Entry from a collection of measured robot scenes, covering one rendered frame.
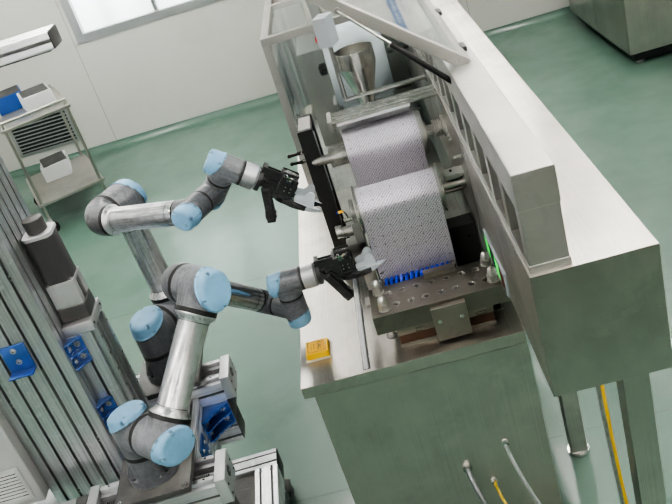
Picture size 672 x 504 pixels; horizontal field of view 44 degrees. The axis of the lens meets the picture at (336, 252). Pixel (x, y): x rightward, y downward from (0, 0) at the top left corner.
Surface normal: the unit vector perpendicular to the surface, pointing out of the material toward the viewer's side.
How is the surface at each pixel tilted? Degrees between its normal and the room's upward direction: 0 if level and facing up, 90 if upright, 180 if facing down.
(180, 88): 90
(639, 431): 90
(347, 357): 0
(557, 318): 90
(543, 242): 90
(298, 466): 0
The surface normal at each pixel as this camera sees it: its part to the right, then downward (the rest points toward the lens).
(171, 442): 0.72, 0.24
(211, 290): 0.77, -0.01
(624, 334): 0.04, 0.47
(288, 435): -0.28, -0.84
